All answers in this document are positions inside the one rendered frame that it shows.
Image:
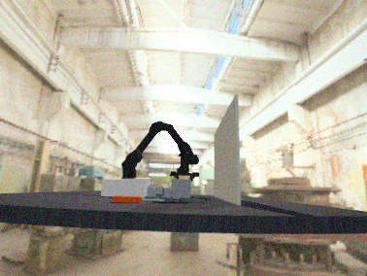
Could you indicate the orange-handled screwdriver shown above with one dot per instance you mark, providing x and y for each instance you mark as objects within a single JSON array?
[{"x": 130, "y": 199}]

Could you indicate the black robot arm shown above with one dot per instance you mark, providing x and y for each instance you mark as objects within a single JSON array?
[{"x": 187, "y": 155}]

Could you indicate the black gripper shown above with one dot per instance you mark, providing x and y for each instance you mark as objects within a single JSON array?
[{"x": 184, "y": 169}]

